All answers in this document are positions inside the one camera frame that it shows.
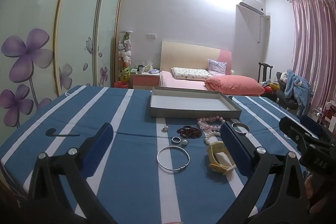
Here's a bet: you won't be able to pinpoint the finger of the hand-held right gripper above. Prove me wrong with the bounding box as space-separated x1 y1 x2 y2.
300 114 332 139
279 117 319 144

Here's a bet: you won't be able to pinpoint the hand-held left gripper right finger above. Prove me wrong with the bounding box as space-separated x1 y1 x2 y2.
220 123 315 224

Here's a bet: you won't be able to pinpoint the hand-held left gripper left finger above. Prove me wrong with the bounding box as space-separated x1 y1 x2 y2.
26 123 118 224

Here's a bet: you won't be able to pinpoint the wide silver cuff bangle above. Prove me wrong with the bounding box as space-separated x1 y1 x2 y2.
231 122 249 134

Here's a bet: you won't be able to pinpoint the yellow wrist watch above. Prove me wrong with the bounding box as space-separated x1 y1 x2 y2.
206 141 237 176

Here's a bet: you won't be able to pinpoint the white pearl bracelet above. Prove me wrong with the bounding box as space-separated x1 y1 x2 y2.
205 131 222 146

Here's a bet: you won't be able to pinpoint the thin silver bangle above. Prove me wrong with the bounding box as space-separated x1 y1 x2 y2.
157 147 190 174

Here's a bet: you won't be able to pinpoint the grey cardboard tray box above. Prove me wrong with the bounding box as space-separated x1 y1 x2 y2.
150 86 242 119

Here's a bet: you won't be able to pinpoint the person's right hand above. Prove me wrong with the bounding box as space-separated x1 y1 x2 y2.
304 174 320 200

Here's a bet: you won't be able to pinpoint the red and white box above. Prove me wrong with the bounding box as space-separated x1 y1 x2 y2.
324 100 336 133

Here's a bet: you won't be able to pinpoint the grey chair with plush toy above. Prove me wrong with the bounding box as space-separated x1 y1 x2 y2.
275 72 298 110

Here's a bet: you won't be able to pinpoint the blue striped tablecloth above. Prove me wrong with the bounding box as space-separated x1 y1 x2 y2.
0 85 336 224

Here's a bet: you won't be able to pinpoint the blue fleece garment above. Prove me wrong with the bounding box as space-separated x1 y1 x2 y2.
283 69 314 115

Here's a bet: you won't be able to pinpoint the colourful toys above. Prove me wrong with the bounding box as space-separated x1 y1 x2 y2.
263 82 279 95

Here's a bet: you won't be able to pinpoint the pink duvet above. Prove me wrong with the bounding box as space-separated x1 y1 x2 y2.
204 75 265 96

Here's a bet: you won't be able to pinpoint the dark wooden chair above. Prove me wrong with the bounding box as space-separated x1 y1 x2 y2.
257 62 274 83

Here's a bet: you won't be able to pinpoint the yellow plush toy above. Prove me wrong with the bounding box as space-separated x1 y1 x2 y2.
119 68 131 82

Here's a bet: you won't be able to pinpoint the pink nightstand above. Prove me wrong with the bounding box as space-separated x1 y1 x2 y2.
132 72 161 90

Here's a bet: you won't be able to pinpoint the pink curtain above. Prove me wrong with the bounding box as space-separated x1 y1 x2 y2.
291 0 336 115

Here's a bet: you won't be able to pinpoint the purple pillow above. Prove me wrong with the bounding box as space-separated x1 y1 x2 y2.
207 59 228 76

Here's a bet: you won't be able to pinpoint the bed with pink sheet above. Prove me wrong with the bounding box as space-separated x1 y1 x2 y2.
159 70 210 90

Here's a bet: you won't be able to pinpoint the white patterned pillow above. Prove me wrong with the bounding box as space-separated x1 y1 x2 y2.
171 67 212 81

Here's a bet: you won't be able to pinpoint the clear tube of plush toys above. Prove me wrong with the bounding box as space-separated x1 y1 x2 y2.
117 30 133 83

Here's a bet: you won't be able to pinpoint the cream and pink headboard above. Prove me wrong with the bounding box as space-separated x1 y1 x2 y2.
160 41 233 75

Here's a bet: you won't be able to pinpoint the white air conditioner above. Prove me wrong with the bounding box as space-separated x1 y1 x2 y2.
236 0 265 15

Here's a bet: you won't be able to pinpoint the flower printed sliding wardrobe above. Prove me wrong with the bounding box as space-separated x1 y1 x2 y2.
0 0 124 130

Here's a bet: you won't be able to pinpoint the white wire rack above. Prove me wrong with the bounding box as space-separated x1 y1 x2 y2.
312 105 328 123

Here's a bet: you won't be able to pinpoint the pink bead bracelet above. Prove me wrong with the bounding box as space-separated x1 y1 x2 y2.
197 115 227 132

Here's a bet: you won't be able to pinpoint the dark red bead bracelet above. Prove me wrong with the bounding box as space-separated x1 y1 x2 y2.
176 126 203 138

